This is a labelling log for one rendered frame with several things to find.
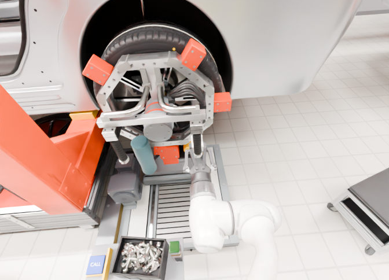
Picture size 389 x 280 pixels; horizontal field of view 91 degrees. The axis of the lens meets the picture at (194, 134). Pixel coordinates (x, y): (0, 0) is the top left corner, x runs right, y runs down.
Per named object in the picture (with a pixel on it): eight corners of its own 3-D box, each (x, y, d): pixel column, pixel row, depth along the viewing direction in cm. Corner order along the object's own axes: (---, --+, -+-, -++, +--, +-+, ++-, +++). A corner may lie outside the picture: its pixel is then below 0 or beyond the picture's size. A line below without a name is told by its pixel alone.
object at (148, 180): (203, 146, 179) (203, 139, 171) (208, 180, 154) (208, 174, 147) (149, 150, 178) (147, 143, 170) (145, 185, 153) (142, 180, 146)
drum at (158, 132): (175, 112, 106) (172, 91, 95) (175, 142, 91) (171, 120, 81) (149, 114, 105) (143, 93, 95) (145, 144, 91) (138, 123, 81)
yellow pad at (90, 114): (101, 105, 129) (98, 99, 126) (95, 119, 120) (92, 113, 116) (80, 106, 129) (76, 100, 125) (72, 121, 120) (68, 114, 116)
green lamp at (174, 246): (180, 243, 76) (179, 240, 73) (180, 254, 74) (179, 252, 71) (170, 243, 76) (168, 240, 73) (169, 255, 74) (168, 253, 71)
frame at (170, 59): (210, 135, 121) (213, 47, 81) (212, 142, 116) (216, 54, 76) (124, 142, 120) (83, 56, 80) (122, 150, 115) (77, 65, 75)
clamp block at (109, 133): (122, 125, 83) (118, 115, 79) (118, 140, 77) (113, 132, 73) (110, 126, 83) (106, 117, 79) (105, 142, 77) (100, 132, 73)
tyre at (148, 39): (103, -5, 86) (103, 107, 131) (88, 11, 70) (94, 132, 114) (235, 40, 104) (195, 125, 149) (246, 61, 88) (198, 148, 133)
